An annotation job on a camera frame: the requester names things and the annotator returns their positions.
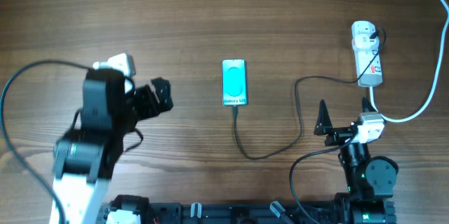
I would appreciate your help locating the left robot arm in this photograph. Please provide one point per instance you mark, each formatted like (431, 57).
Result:
(84, 158)

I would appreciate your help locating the white power strip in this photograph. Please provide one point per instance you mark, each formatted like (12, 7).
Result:
(368, 66)

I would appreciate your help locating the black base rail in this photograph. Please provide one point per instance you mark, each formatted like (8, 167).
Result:
(134, 209)

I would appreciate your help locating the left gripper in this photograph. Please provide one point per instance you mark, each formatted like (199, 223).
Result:
(153, 103)

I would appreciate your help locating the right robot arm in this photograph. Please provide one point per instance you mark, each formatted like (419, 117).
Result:
(370, 180)

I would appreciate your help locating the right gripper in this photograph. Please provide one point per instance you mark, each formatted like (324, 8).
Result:
(324, 127)

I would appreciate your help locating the Galaxy S25 smartphone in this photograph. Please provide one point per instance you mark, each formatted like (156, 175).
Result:
(234, 85)

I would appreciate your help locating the white USB charger plug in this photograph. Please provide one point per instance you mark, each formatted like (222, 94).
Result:
(365, 42)

